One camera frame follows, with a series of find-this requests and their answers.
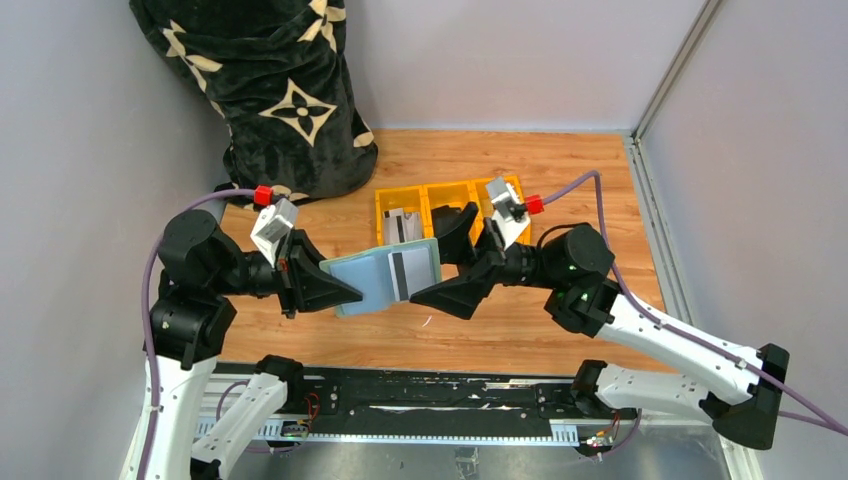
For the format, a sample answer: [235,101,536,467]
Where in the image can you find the yellow bin with black card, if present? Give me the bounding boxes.
[425,181,482,214]

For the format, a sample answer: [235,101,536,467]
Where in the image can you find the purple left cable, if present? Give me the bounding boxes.
[135,189,260,480]

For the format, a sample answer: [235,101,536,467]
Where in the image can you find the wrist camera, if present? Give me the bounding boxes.
[250,186,299,267]
[485,176,545,246]

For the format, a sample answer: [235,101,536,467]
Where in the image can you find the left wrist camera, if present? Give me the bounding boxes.
[250,186,299,267]

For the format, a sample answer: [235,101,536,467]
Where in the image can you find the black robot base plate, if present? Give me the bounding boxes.
[275,367,615,445]

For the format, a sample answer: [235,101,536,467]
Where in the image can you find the white cards in bin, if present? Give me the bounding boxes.
[381,208,424,245]

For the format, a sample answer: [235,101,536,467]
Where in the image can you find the purple cable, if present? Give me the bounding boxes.
[541,170,848,439]
[135,189,260,480]

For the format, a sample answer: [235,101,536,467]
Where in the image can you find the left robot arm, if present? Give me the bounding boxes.
[122,203,362,479]

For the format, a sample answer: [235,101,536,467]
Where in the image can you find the yellow bin with white cards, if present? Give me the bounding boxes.
[375,185,434,246]

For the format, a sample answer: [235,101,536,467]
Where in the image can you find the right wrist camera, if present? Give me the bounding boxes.
[485,176,545,246]

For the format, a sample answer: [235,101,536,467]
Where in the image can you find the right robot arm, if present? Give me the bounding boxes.
[410,203,790,450]

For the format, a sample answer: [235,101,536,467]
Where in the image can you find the black floral blanket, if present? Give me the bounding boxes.
[129,0,378,203]

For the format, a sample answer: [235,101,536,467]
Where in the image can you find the black card in bin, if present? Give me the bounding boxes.
[431,205,462,235]

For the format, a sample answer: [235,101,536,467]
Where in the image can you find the aluminium frame rail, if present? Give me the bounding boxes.
[625,0,727,144]

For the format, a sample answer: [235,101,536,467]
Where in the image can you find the grey card with magnetic stripe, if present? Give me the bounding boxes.
[388,246,441,302]

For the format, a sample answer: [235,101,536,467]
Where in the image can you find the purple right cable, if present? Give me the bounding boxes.
[541,170,848,439]

